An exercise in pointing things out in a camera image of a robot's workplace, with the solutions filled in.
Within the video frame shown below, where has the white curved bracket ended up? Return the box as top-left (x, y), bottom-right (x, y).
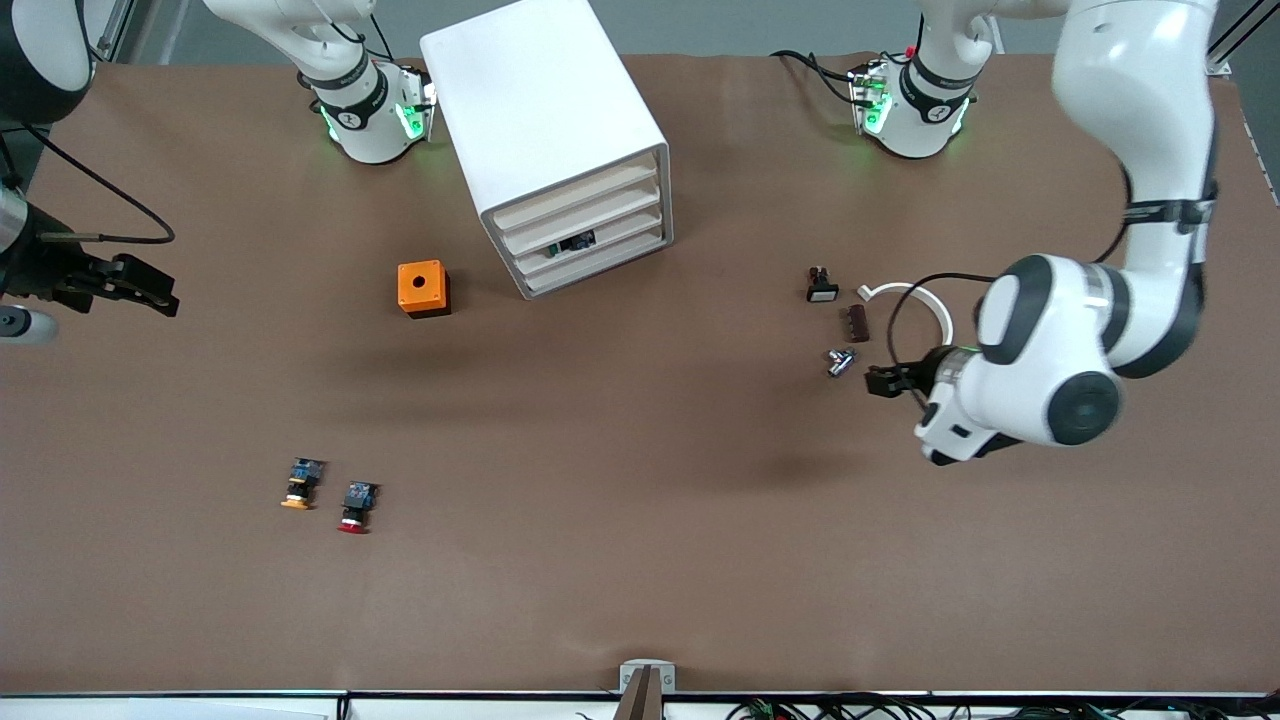
top-left (857, 281), bottom-right (956, 351)

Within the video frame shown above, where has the grey metal bracket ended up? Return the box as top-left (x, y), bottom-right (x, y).
top-left (619, 660), bottom-right (677, 694)

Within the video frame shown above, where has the red push button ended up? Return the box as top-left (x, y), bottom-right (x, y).
top-left (337, 481), bottom-right (380, 535)

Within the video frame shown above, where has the yellow push button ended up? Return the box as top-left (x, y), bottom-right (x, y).
top-left (280, 457), bottom-right (326, 511)

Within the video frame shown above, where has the black floor cable bundle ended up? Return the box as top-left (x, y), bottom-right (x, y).
top-left (730, 695), bottom-right (1280, 720)

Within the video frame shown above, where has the black base cable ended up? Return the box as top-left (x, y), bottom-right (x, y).
top-left (770, 48), bottom-right (863, 106)

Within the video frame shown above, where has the black camera cable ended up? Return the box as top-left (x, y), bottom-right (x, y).
top-left (884, 228), bottom-right (1136, 373)
top-left (0, 120), bottom-right (178, 246)

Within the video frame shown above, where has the orange box with hole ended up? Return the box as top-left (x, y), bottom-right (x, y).
top-left (397, 259), bottom-right (452, 320)

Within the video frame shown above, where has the aluminium frame post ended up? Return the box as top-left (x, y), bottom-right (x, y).
top-left (88, 0), bottom-right (136, 63)
top-left (1205, 0), bottom-right (1253, 76)

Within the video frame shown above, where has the tapered brown pole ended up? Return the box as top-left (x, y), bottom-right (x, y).
top-left (612, 668), bottom-right (666, 720)

